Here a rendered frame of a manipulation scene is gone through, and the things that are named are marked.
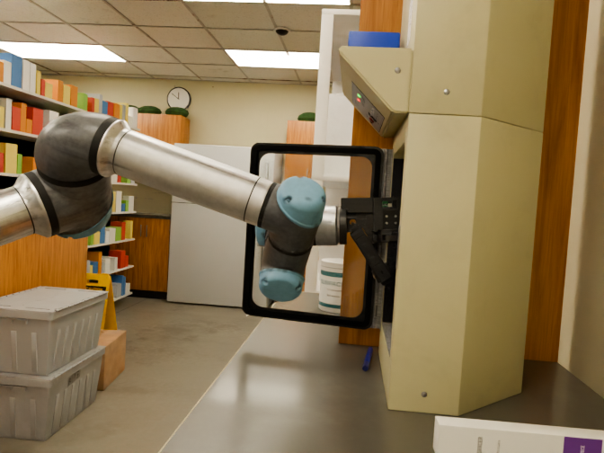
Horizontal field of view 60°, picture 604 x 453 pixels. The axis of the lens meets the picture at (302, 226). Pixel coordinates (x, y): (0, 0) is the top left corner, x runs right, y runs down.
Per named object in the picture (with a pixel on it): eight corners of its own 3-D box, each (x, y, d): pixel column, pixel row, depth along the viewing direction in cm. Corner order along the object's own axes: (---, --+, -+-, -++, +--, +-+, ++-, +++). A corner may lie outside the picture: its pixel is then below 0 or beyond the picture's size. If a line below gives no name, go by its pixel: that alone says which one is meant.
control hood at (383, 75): (393, 137, 114) (396, 91, 113) (409, 112, 81) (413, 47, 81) (340, 135, 115) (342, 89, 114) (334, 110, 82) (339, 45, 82)
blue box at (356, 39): (393, 90, 112) (396, 47, 111) (397, 79, 102) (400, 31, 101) (346, 88, 113) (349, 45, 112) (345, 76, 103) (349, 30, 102)
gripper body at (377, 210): (407, 197, 92) (339, 198, 93) (407, 245, 93) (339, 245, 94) (404, 197, 100) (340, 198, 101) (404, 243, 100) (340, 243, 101)
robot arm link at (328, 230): (315, 247, 94) (318, 244, 102) (341, 247, 94) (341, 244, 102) (315, 205, 94) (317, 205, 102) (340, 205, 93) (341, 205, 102)
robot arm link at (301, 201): (55, 74, 85) (338, 176, 82) (62, 128, 93) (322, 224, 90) (5, 109, 77) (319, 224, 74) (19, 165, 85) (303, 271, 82)
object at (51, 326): (108, 345, 312) (111, 290, 310) (49, 379, 252) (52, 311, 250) (41, 339, 316) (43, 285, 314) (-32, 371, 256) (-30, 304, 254)
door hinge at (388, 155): (379, 328, 116) (392, 149, 114) (380, 331, 113) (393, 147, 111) (372, 327, 116) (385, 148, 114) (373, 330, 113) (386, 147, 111)
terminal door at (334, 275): (372, 331, 115) (385, 146, 112) (241, 315, 122) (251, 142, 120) (372, 330, 115) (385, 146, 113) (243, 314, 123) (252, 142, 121)
